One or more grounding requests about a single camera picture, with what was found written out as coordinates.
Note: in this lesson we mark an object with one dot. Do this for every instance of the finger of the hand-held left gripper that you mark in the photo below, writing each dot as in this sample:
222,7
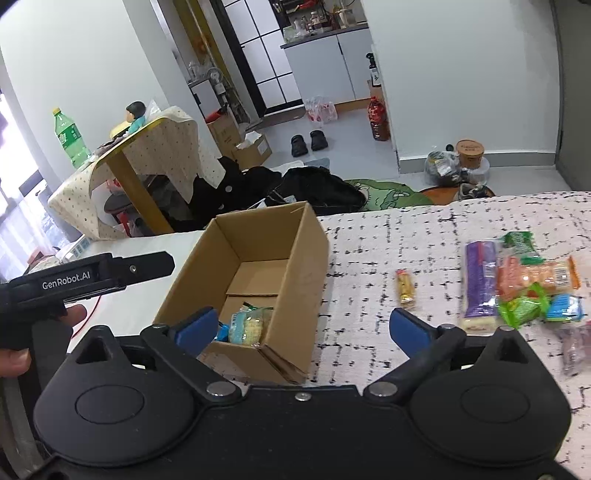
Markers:
143,267

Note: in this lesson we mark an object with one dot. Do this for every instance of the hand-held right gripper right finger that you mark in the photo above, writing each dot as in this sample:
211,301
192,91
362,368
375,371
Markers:
407,328

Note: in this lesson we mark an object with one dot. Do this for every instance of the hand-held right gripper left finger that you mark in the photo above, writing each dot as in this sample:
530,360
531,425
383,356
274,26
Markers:
199,325

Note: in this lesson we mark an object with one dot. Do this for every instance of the small blue snack packet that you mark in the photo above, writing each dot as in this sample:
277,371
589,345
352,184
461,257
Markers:
223,333

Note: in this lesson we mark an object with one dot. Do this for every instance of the yellow and red snack bar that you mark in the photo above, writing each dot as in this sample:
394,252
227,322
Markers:
406,288

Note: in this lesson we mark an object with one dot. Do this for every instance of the yellow and blue snack packet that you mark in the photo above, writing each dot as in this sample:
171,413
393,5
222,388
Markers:
249,325

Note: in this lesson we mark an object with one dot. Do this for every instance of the long purple snack packet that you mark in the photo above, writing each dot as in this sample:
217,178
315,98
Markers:
480,286

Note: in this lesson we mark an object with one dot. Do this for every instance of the brown cardboard box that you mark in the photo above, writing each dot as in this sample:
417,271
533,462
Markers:
272,240

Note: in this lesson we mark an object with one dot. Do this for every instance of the blue and green snack packet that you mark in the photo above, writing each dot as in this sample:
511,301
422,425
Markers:
565,308

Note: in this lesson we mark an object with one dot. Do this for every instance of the person's left hand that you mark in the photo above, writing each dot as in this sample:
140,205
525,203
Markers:
76,314

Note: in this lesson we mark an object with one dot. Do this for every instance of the beige cloth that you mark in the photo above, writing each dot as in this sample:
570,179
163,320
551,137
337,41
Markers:
44,266

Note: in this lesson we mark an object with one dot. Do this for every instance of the white power strip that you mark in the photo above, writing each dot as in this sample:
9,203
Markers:
76,247

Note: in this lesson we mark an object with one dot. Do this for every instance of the red stool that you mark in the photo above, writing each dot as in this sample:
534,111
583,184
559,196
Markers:
120,212

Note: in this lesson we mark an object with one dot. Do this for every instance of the light green snack packet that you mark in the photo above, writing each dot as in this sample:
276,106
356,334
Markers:
521,307

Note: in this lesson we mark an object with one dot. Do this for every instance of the black clothes pile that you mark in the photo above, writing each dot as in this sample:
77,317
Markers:
231,184

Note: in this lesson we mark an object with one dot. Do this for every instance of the wooden table with dotted cloth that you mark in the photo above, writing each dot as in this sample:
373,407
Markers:
166,147

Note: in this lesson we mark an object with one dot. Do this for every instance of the green cartoon rug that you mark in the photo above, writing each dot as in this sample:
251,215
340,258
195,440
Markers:
392,194

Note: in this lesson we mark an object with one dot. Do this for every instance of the orange floor mat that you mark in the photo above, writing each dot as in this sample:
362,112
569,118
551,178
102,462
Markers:
438,196

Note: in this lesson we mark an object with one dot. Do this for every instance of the orange snack packet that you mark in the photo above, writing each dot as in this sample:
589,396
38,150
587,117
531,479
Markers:
535,276

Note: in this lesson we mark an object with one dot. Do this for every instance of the dark green snack packet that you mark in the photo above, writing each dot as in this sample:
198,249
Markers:
519,244

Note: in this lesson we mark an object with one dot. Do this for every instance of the green plastic soda bottle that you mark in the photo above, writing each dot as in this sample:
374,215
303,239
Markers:
70,138

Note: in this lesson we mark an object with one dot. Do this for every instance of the black-haired doll figure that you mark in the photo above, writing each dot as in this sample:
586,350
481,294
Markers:
134,117

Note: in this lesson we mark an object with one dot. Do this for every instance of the tall cardboard box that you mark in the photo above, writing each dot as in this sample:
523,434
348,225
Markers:
224,134

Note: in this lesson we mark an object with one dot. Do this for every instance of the clear plastic rubbish bag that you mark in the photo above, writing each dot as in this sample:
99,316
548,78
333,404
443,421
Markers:
441,166

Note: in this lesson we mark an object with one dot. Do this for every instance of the black backpack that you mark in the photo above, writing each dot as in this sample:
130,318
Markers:
318,187

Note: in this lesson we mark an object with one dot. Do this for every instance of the clear dark purple snack packet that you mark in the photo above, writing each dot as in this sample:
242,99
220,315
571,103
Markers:
575,348

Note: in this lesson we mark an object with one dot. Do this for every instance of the brown instant noodle cup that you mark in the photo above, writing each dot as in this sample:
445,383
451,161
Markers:
470,154

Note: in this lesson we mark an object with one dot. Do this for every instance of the black slipper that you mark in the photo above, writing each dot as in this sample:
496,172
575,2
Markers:
318,141
299,145

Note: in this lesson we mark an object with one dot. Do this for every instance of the red liquid bottle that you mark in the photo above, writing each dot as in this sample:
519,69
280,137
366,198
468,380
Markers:
378,120

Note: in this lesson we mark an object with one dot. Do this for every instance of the pink and clear plastic bag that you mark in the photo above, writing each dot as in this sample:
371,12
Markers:
321,110

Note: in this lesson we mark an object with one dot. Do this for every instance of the black-framed sliding door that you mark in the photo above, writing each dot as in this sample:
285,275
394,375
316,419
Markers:
272,55

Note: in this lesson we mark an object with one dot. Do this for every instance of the dark spray bottle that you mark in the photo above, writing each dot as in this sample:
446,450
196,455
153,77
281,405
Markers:
373,69

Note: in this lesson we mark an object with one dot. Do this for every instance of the white kitchen cabinet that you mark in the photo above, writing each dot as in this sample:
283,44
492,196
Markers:
323,69

